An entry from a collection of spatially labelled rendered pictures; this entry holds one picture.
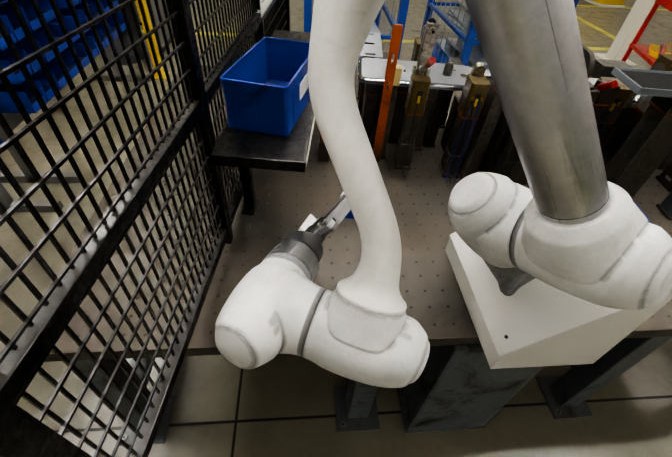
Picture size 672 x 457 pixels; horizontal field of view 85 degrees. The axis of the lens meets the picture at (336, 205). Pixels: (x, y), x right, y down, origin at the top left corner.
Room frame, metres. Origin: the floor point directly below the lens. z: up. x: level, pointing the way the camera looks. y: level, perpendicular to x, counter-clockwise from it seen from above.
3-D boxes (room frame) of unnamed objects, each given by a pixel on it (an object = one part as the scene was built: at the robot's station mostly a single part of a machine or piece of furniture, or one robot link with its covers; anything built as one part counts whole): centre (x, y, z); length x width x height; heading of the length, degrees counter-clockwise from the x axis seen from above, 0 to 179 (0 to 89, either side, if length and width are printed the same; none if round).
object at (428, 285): (1.29, -0.47, 0.68); 2.56 x 1.61 x 0.04; 97
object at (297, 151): (1.13, 0.19, 1.02); 0.90 x 0.22 x 0.03; 0
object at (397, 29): (1.18, -0.14, 0.95); 0.03 x 0.01 x 0.50; 90
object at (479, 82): (1.13, -0.42, 0.88); 0.11 x 0.07 x 0.37; 0
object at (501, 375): (0.61, -0.46, 0.33); 0.31 x 0.31 x 0.66; 7
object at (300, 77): (0.94, 0.19, 1.10); 0.30 x 0.17 x 0.13; 171
